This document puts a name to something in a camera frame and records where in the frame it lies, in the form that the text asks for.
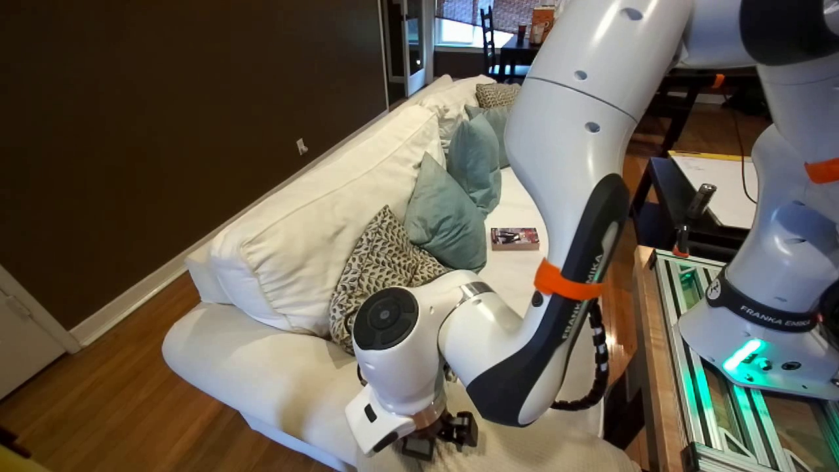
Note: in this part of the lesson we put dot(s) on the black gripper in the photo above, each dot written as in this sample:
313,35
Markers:
456,427

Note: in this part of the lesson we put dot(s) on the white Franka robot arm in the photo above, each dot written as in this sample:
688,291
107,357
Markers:
566,131

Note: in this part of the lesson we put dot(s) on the leaf patterned pillow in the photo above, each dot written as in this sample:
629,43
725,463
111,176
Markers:
381,264

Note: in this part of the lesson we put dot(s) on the book with red cover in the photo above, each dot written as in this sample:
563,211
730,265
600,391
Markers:
515,240

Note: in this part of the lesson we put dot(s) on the white sofa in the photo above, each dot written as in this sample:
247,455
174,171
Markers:
262,375

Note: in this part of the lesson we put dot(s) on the large teal pillow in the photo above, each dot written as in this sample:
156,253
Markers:
445,219

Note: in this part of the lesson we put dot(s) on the white sofa back cushion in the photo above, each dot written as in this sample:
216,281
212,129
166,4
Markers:
323,226

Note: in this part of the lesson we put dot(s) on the small teal pillow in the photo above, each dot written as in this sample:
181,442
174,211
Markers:
498,131

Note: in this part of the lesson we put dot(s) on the black low table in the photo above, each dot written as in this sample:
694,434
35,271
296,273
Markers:
663,206

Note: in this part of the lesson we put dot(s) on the beige pillow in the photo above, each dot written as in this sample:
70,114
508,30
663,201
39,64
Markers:
495,96

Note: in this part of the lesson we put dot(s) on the white floor mat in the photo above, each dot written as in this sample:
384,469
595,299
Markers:
725,178

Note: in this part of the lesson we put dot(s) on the dark dining chair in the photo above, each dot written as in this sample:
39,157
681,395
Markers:
502,54

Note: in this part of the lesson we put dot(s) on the orange box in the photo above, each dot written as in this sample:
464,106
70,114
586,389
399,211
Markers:
541,24

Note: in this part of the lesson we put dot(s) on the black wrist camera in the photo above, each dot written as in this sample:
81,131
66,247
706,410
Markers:
416,447

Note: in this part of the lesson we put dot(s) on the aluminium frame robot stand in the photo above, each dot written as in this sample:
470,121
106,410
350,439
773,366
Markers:
698,421

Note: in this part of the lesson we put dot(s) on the white wall outlet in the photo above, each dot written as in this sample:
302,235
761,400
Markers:
302,148

